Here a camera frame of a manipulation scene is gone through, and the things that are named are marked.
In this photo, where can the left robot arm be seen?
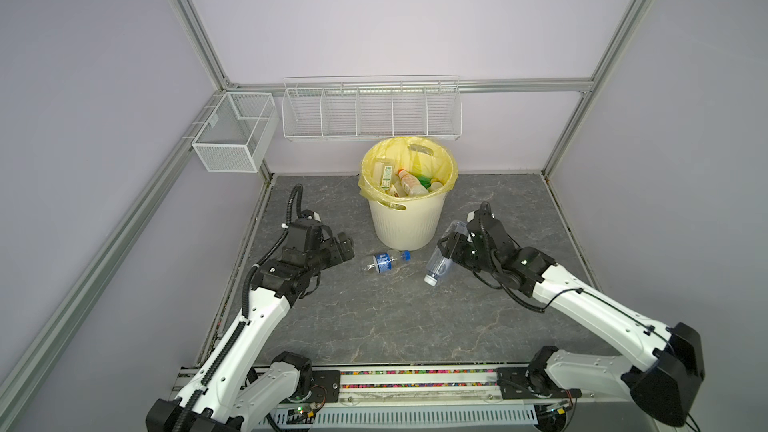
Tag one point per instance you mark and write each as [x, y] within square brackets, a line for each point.
[240, 342]

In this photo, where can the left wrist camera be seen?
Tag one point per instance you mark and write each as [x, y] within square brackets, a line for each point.
[306, 233]

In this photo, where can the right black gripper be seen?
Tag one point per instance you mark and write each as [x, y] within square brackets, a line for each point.
[455, 246]

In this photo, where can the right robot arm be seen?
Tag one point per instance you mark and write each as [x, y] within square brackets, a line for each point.
[659, 368]

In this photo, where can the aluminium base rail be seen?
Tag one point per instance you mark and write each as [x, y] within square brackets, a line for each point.
[424, 396]

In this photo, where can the yellow bin liner bag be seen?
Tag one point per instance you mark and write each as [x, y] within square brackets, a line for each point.
[419, 156]

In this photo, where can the green soda bottle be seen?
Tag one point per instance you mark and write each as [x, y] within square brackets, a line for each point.
[425, 181]

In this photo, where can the clear bottle green label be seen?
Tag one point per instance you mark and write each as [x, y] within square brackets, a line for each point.
[383, 172]

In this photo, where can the clear crushed water bottle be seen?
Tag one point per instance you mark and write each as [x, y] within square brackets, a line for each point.
[438, 264]

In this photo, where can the small white mesh basket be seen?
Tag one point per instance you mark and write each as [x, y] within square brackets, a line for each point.
[237, 133]

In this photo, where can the Pepsi water bottle blue label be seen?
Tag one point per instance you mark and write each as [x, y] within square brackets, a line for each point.
[386, 262]

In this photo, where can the white bottle red cap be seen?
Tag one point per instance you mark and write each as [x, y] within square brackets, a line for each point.
[411, 184]

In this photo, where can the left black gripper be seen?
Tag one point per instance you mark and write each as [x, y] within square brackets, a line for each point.
[336, 256]

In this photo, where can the cream plastic waste bin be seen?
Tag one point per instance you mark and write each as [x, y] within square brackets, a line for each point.
[408, 227]

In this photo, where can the long white wire shelf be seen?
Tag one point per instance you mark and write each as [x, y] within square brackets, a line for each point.
[357, 108]

